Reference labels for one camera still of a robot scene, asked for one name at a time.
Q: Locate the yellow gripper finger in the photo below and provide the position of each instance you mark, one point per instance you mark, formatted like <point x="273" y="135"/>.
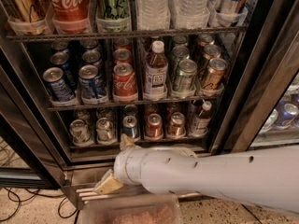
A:
<point x="107" y="184"/>
<point x="126" y="142"/>

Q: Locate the green 7up can front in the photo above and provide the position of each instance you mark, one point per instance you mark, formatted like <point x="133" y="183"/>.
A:
<point x="105" y="130"/>

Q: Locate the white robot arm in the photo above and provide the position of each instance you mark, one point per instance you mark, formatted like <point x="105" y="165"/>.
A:
<point x="268" y="178"/>

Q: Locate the blue can bottom shelf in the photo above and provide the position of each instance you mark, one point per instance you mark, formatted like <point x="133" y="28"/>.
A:
<point x="129" y="126"/>

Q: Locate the steel fridge base grille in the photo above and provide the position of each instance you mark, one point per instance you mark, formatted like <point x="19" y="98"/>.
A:
<point x="81" y="179"/>

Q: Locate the red can bottom shelf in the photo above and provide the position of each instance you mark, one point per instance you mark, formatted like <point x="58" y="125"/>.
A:
<point x="154" y="124"/>

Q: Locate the green can bottom left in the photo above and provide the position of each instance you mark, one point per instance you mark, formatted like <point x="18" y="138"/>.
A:
<point x="81" y="134"/>

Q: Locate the orange can bottom shelf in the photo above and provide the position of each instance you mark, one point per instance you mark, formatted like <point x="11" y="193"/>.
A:
<point x="176" y="126"/>

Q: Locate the red Coca-Cola can middle shelf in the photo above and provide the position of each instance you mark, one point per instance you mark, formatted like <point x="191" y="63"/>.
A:
<point x="124" y="80"/>

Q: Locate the blue pepsi can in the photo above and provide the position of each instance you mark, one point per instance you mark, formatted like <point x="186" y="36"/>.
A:
<point x="92" y="83"/>
<point x="56" y="85"/>

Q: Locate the tea bottle bottom shelf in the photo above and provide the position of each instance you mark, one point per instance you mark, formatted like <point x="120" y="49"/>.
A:
<point x="200" y="119"/>

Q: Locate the blue Pepsi can front left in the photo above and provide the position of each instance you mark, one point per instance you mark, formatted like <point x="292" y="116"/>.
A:
<point x="56" y="85"/>

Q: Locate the green can middle shelf front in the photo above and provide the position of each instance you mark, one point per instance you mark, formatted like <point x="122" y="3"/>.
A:
<point x="184" y="76"/>

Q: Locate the gold can middle shelf front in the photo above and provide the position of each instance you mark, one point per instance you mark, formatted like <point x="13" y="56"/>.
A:
<point x="214" y="72"/>

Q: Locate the fridge glass door right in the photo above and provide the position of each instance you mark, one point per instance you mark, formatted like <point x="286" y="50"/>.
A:
<point x="265" y="66"/>

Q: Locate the green LaCroix can top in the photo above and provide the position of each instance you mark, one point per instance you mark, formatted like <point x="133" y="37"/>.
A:
<point x="113" y="15"/>

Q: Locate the large Coca-Cola can top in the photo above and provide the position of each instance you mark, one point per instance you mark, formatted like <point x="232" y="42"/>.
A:
<point x="70" y="16"/>

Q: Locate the blue can right compartment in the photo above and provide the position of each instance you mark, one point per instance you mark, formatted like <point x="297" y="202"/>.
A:
<point x="286" y="114"/>

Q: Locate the gold can top left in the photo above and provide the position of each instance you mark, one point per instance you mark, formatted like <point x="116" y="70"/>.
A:
<point x="27" y="17"/>

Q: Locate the clear plastic bin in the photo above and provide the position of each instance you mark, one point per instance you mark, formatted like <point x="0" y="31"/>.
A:
<point x="142" y="209"/>

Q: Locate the tea bottle white cap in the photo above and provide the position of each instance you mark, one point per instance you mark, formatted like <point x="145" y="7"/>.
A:
<point x="156" y="67"/>

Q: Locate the water bottle top left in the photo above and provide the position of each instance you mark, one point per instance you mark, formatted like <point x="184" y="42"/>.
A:
<point x="153" y="14"/>

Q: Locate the water bottle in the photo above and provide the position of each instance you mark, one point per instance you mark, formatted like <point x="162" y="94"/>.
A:
<point x="189" y="14"/>
<point x="153" y="14"/>

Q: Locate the water bottle top right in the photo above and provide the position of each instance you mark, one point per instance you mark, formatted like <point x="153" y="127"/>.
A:
<point x="189" y="14"/>

